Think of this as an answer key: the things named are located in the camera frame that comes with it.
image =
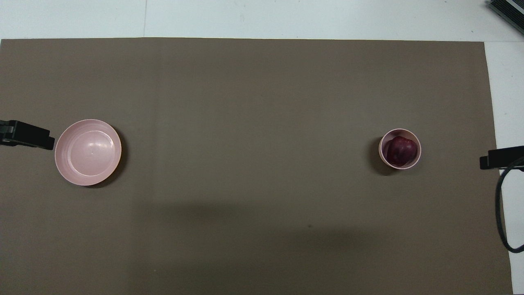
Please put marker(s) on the brown table mat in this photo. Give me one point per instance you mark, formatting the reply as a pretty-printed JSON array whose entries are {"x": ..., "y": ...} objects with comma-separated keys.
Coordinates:
[{"x": 254, "y": 102}]

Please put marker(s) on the dark ribbed metal device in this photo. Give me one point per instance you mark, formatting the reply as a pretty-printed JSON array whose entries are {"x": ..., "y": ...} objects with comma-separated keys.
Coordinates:
[{"x": 509, "y": 10}]

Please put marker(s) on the dark red apple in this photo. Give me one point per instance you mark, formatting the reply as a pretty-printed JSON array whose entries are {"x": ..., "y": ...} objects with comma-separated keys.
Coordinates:
[{"x": 401, "y": 150}]

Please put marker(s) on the pink plate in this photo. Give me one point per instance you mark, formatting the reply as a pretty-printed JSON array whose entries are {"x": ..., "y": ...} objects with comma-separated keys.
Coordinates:
[{"x": 88, "y": 151}]

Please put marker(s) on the pink bowl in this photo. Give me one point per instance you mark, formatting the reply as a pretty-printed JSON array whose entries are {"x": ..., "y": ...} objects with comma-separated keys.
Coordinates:
[{"x": 382, "y": 153}]

